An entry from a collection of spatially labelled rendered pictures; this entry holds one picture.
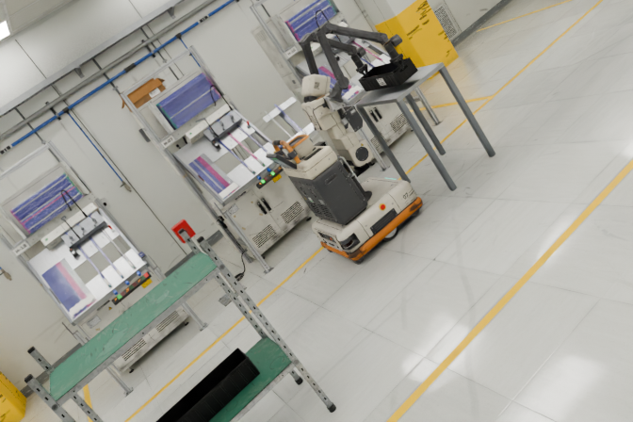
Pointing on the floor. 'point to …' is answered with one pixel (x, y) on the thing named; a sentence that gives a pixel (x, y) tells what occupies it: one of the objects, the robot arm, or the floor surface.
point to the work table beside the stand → (419, 117)
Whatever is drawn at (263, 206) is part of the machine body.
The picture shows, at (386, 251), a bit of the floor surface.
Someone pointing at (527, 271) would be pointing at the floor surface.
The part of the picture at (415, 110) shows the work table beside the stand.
